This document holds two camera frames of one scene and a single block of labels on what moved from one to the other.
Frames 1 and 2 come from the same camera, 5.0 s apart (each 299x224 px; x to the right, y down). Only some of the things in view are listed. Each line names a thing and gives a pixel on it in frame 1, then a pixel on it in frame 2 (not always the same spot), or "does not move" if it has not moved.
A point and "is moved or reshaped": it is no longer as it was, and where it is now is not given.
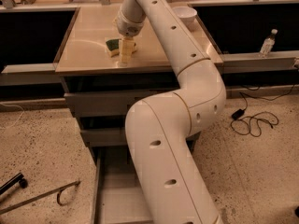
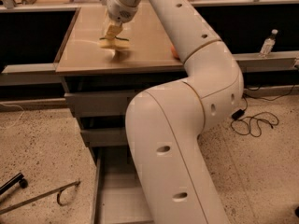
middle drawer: x=116 y=137 does not move
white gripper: x=128 y=27 to x=121 y=11
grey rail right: x=277 y=62 does not move
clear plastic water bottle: x=268 y=44 does not move
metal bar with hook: x=61 y=189 does not move
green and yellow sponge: x=112 y=47 is moved or reshaped
